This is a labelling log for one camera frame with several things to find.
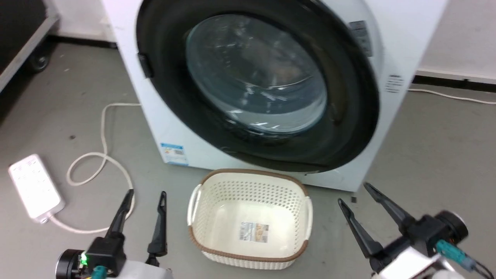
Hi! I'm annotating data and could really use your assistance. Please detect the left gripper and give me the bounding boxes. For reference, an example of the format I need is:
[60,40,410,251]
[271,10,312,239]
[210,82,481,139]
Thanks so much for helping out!
[55,189,173,279]

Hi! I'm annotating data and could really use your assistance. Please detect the black round glass washer door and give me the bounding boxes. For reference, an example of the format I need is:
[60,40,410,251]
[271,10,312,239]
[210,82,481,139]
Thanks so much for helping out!
[136,0,381,174]

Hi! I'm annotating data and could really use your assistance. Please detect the thin white floor cable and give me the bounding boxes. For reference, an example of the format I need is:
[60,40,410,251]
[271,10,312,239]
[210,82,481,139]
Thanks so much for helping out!
[407,88,496,105]

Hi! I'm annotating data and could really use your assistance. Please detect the paper label in basket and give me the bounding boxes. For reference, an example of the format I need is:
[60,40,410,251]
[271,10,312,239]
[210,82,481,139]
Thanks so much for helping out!
[239,221,269,244]

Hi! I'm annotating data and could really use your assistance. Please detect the white power strip cord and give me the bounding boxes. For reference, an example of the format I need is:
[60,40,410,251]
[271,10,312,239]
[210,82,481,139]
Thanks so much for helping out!
[47,102,141,234]

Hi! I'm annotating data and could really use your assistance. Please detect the black caster wheel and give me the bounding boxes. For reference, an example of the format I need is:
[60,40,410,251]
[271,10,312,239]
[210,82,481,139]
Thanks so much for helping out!
[29,50,51,73]

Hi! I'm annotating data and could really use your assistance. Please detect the blue energy label sticker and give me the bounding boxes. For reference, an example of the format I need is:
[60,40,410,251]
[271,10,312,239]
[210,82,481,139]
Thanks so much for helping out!
[160,142,189,167]

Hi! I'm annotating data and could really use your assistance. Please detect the cream perforated laundry basket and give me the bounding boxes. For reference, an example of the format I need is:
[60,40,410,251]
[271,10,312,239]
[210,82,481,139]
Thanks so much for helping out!
[187,169,313,270]

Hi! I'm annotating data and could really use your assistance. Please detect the black door latch handle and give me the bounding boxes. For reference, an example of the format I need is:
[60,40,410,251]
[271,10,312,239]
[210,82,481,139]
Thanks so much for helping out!
[138,52,154,79]

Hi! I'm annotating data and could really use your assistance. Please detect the grey label sticker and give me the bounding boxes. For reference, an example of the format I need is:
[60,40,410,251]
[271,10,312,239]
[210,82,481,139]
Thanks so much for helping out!
[348,20,373,57]

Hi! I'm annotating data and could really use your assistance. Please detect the black flight case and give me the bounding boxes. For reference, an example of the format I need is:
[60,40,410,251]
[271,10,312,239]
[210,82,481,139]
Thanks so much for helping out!
[0,0,61,93]

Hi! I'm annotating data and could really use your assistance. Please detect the teal plug cable right gripper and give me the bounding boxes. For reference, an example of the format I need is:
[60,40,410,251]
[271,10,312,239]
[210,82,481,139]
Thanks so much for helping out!
[436,239,496,279]

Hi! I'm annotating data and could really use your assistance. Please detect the white power strip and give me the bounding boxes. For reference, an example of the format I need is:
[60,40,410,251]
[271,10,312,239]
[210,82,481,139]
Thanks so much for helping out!
[8,154,65,224]

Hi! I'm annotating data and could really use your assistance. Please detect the white front-load washing machine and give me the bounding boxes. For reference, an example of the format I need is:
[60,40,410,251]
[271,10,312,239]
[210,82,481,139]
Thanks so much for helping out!
[102,0,450,192]

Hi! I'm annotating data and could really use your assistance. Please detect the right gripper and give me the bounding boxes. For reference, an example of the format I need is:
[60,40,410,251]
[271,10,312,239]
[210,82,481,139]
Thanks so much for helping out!
[338,183,470,279]

